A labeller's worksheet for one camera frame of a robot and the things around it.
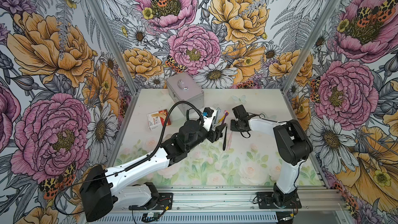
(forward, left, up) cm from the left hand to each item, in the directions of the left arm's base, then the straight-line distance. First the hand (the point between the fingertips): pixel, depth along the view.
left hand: (218, 124), depth 72 cm
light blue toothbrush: (+15, -2, -9) cm, 17 cm away
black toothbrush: (+6, -6, -26) cm, 27 cm away
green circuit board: (-31, +30, -25) cm, 50 cm away
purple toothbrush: (+13, -6, -9) cm, 17 cm away
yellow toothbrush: (+12, -4, -13) cm, 18 cm away
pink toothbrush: (+5, -9, -26) cm, 28 cm away
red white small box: (+19, +36, -22) cm, 46 cm away
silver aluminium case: (+35, +20, -10) cm, 42 cm away
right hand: (+12, -13, -25) cm, 31 cm away
